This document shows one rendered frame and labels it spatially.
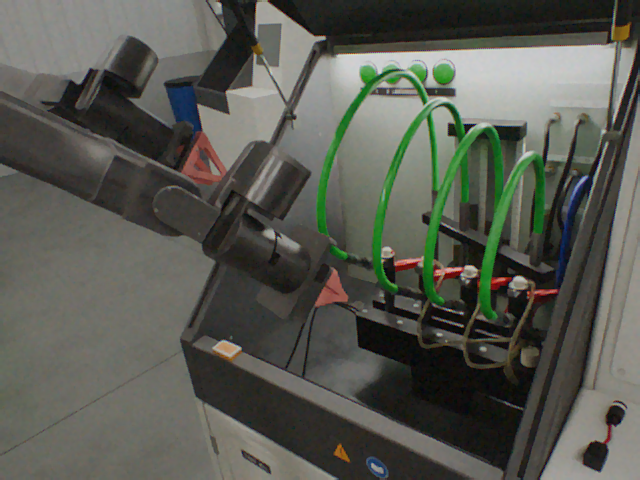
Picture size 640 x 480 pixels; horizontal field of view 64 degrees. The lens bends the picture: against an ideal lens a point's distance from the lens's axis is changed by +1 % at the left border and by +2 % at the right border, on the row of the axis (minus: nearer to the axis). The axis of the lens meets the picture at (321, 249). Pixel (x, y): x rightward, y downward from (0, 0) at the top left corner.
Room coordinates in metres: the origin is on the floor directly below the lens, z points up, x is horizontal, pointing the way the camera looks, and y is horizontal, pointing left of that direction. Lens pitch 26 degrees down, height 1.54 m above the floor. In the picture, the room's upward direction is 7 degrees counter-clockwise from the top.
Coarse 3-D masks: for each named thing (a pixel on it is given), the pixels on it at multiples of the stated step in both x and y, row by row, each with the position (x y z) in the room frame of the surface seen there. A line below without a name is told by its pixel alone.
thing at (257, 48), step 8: (232, 0) 1.05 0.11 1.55; (232, 8) 1.06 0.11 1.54; (240, 8) 1.06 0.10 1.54; (240, 16) 1.06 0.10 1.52; (240, 24) 1.07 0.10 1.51; (248, 24) 1.07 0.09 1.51; (248, 32) 1.07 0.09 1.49; (248, 40) 1.08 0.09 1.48; (256, 40) 1.08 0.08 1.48; (256, 48) 1.08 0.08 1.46; (264, 64) 1.10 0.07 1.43; (272, 80) 1.11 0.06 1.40; (280, 96) 1.12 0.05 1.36; (288, 104) 1.13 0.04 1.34; (288, 112) 1.13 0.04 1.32; (296, 120) 1.14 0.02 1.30; (296, 128) 1.14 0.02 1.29
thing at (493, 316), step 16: (528, 160) 0.66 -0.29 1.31; (512, 176) 0.64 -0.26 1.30; (544, 176) 0.72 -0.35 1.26; (512, 192) 0.62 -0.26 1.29; (544, 192) 0.73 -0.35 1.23; (544, 208) 0.73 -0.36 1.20; (496, 224) 0.59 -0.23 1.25; (496, 240) 0.58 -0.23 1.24; (480, 288) 0.57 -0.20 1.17; (480, 304) 0.57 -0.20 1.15; (496, 320) 0.59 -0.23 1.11; (512, 320) 0.64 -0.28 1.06
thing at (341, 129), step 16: (384, 80) 0.84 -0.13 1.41; (416, 80) 0.92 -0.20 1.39; (352, 112) 0.77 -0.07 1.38; (336, 128) 0.76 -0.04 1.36; (432, 128) 0.97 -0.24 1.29; (336, 144) 0.74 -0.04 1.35; (432, 144) 0.98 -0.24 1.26; (432, 160) 0.98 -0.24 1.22; (320, 176) 0.72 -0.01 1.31; (432, 176) 0.99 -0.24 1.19; (320, 192) 0.71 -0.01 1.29; (432, 192) 0.98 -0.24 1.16; (320, 208) 0.70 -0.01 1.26; (320, 224) 0.70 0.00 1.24; (336, 256) 0.72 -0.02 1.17
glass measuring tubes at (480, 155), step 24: (480, 120) 0.99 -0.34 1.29; (504, 120) 0.97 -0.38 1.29; (456, 144) 1.01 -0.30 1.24; (480, 144) 0.99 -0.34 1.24; (504, 144) 0.97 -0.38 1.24; (480, 168) 0.99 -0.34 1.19; (504, 168) 0.96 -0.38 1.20; (456, 192) 1.01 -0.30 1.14; (480, 192) 0.99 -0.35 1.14; (456, 216) 1.01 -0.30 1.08; (480, 216) 0.99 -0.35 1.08; (504, 240) 0.94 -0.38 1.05; (456, 264) 1.01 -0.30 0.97; (480, 264) 0.99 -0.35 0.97; (504, 288) 0.93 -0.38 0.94
